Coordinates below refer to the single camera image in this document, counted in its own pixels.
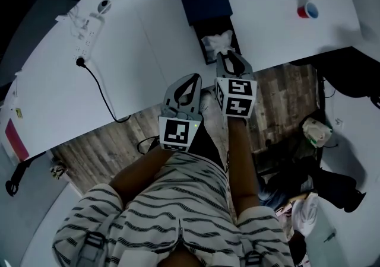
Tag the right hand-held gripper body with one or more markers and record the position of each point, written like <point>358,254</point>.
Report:
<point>236,98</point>

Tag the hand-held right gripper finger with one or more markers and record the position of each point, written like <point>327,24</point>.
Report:
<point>245,67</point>
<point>220,65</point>

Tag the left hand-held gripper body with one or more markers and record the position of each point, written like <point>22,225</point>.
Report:
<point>178,133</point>

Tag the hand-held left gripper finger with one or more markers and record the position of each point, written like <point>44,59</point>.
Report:
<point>171,93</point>
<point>198,96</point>

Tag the white item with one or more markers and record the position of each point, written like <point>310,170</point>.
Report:
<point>218,41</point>

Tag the person's right forearm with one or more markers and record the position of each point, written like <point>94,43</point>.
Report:
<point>242,165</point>

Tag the person's left forearm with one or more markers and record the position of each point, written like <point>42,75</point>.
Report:
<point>139,175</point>

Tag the white striped shirt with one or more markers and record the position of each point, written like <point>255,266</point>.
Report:
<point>178,215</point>

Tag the red and blue cup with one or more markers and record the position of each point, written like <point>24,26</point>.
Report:
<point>308,10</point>

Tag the white crumpled plastic bag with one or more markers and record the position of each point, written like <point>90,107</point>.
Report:
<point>316,132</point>

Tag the white power strip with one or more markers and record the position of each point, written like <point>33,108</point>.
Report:
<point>89,36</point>

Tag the black bag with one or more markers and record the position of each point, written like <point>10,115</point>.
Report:
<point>329,181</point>

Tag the white cloth bag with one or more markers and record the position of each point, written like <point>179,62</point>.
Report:
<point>305,215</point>

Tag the small yellow sticker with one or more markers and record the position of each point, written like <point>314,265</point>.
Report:
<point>19,112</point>

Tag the pink red card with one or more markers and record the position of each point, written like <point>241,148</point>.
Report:
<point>16,141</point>

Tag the white round camera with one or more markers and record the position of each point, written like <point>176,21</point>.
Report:
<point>104,6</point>

